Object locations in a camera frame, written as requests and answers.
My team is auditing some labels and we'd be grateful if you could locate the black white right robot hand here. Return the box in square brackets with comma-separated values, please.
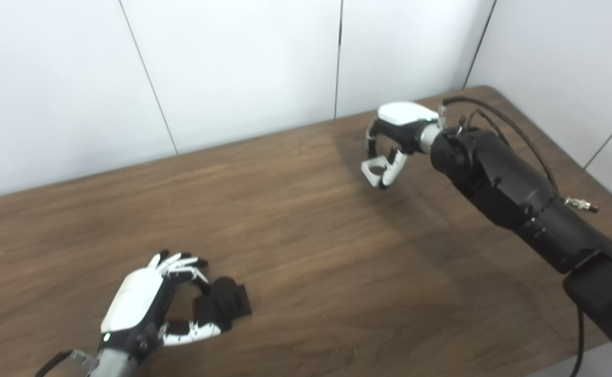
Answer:
[365, 102, 440, 189]

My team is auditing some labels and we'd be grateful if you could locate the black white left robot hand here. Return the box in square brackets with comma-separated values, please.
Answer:
[99, 250, 223, 362]

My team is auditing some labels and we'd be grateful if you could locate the white square piece with hole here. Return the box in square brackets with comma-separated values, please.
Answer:
[361, 159, 391, 187]

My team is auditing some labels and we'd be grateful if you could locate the black peg with square base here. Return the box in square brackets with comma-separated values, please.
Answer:
[193, 276, 252, 333]

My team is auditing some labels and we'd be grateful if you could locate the thin black wire loop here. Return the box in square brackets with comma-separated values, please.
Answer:
[463, 108, 511, 148]

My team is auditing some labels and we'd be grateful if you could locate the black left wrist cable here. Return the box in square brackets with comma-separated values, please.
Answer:
[35, 350, 100, 377]

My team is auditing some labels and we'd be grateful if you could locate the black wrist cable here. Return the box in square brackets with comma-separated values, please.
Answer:
[35, 350, 100, 377]
[439, 97, 600, 377]

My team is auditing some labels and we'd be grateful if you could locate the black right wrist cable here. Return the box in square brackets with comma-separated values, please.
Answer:
[439, 97, 600, 377]

